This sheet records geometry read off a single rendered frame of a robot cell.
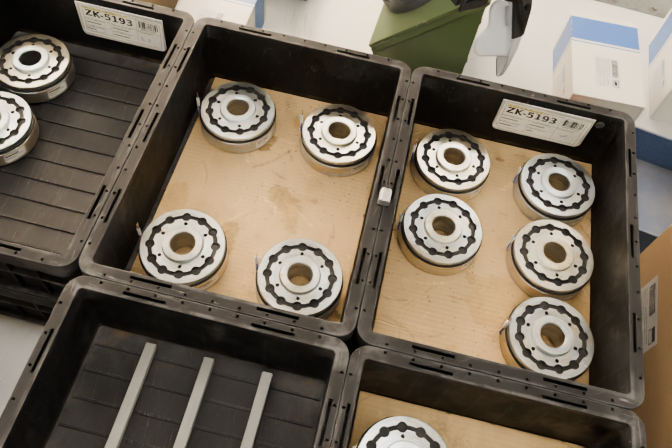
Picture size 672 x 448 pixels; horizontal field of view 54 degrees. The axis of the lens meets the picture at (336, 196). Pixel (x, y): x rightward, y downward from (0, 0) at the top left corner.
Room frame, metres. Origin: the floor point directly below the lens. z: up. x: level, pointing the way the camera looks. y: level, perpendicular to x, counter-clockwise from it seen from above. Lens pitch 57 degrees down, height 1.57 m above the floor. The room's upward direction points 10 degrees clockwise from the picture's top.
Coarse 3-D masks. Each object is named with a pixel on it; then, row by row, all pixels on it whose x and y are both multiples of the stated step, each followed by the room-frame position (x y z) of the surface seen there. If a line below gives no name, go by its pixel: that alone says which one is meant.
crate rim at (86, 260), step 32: (192, 32) 0.63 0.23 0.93; (256, 32) 0.65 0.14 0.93; (384, 64) 0.63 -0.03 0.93; (160, 96) 0.52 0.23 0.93; (128, 160) 0.42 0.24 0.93; (384, 160) 0.48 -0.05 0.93; (96, 224) 0.33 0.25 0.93; (160, 288) 0.27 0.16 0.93; (192, 288) 0.27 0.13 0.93; (352, 288) 0.30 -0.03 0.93; (288, 320) 0.26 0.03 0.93; (320, 320) 0.26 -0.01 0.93; (352, 320) 0.27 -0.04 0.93
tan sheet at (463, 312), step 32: (416, 128) 0.62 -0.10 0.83; (512, 160) 0.59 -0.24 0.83; (416, 192) 0.51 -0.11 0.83; (480, 192) 0.52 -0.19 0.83; (512, 192) 0.53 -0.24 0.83; (512, 224) 0.48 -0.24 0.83; (576, 224) 0.50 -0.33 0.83; (480, 256) 0.43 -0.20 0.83; (384, 288) 0.36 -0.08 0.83; (416, 288) 0.36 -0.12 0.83; (448, 288) 0.37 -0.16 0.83; (480, 288) 0.38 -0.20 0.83; (512, 288) 0.39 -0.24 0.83; (384, 320) 0.32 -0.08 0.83; (416, 320) 0.32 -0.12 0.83; (448, 320) 0.33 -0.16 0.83; (480, 320) 0.34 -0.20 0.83; (480, 352) 0.30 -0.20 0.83
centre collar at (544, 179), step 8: (552, 168) 0.56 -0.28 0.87; (560, 168) 0.56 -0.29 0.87; (544, 176) 0.54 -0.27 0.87; (568, 176) 0.55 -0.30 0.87; (544, 184) 0.53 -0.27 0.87; (568, 184) 0.54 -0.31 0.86; (576, 184) 0.54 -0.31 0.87; (552, 192) 0.52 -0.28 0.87; (560, 192) 0.52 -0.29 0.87; (568, 192) 0.52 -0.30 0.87
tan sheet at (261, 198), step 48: (288, 96) 0.64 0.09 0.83; (192, 144) 0.52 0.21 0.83; (288, 144) 0.55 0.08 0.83; (192, 192) 0.45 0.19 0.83; (240, 192) 0.46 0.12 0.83; (288, 192) 0.47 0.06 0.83; (336, 192) 0.49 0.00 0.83; (240, 240) 0.39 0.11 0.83; (336, 240) 0.41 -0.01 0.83; (240, 288) 0.33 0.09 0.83
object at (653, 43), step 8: (664, 24) 1.02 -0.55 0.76; (656, 32) 1.03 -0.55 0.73; (664, 32) 1.00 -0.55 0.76; (656, 40) 1.01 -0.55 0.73; (664, 40) 0.98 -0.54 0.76; (656, 48) 0.99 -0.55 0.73; (664, 48) 0.96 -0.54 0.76; (656, 56) 0.97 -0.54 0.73; (664, 56) 0.94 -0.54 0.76; (656, 64) 0.95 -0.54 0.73; (664, 64) 0.92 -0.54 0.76; (656, 72) 0.92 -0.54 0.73; (664, 72) 0.90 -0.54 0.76; (656, 80) 0.90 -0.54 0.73; (664, 80) 0.88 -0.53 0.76; (656, 88) 0.89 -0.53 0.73; (664, 88) 0.86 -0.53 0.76; (656, 96) 0.87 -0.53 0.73; (664, 96) 0.84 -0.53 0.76; (656, 104) 0.85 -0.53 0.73; (664, 104) 0.84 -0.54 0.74; (656, 112) 0.84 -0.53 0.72; (664, 112) 0.84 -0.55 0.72; (664, 120) 0.83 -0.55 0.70
